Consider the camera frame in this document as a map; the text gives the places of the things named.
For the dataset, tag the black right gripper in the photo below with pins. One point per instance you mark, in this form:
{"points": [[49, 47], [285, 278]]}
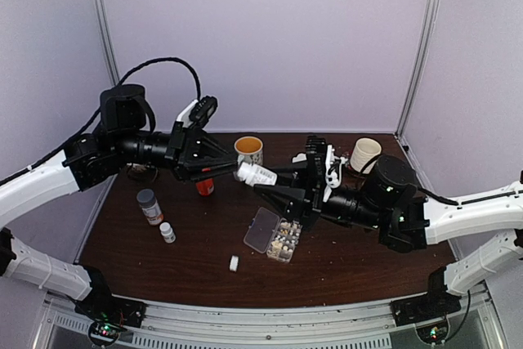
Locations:
{"points": [[306, 204]]}

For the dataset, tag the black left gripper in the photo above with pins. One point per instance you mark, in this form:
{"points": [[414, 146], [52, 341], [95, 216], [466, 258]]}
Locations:
{"points": [[192, 160]]}

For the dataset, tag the orange pill bottle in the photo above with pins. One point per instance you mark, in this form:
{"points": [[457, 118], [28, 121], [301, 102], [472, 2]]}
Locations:
{"points": [[205, 187]]}

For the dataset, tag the clear plastic pill organizer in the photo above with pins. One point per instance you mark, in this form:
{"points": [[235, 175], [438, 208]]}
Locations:
{"points": [[261, 230]]}

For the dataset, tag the grey-capped orange label bottle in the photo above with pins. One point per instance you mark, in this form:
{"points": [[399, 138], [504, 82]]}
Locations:
{"points": [[149, 205]]}

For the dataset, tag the small white pill bottle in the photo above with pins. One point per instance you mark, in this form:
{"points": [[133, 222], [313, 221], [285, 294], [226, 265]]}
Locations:
{"points": [[167, 232]]}

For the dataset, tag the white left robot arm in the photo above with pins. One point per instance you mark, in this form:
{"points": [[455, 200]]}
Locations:
{"points": [[85, 160]]}

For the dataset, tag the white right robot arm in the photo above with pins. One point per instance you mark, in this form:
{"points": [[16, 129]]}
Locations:
{"points": [[406, 216]]}

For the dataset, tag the white pills in organizer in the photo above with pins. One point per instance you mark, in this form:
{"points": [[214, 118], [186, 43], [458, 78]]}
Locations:
{"points": [[284, 241]]}

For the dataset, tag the white scalloped dish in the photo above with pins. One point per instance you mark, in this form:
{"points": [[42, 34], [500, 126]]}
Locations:
{"points": [[301, 157]]}

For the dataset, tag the yellow-lined patterned mug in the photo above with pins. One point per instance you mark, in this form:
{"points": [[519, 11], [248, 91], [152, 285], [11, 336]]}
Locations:
{"points": [[249, 150]]}

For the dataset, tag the white ribbed cup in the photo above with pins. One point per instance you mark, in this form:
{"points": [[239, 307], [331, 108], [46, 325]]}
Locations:
{"points": [[365, 149]]}

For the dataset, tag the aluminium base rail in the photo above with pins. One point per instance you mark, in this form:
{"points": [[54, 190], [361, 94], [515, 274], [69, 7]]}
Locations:
{"points": [[357, 325]]}

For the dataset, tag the aluminium frame post left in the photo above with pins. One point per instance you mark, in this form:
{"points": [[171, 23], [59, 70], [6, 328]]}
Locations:
{"points": [[110, 38]]}

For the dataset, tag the aluminium frame post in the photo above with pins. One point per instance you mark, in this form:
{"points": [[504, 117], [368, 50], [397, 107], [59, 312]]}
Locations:
{"points": [[420, 59], [110, 38]]}

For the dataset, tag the aluminium frame post right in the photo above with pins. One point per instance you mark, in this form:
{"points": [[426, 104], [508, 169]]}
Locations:
{"points": [[420, 59]]}

